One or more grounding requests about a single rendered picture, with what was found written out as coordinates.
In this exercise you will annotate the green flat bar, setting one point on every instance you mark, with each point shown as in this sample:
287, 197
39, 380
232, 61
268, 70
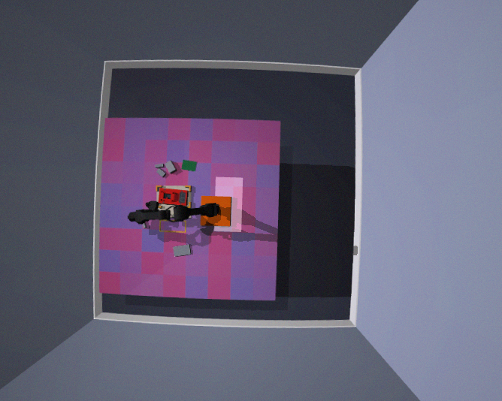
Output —
189, 165

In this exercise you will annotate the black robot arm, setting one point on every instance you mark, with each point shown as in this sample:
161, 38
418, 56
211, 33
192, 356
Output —
180, 213

